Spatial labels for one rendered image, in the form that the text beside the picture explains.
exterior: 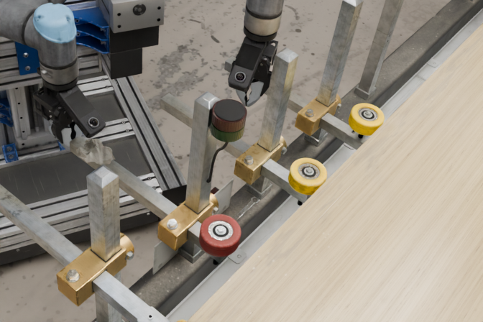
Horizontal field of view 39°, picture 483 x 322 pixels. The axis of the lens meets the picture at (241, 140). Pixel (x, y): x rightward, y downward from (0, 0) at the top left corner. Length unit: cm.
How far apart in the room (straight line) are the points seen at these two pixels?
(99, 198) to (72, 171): 128
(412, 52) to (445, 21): 24
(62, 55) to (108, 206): 39
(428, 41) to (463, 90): 52
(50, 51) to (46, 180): 102
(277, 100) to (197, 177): 25
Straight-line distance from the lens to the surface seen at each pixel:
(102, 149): 150
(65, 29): 133
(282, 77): 139
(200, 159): 126
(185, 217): 137
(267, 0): 134
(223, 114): 115
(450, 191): 153
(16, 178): 235
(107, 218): 110
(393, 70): 212
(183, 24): 333
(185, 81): 300
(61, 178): 233
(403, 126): 163
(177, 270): 150
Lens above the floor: 196
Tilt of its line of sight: 45 degrees down
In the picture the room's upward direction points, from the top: 9 degrees clockwise
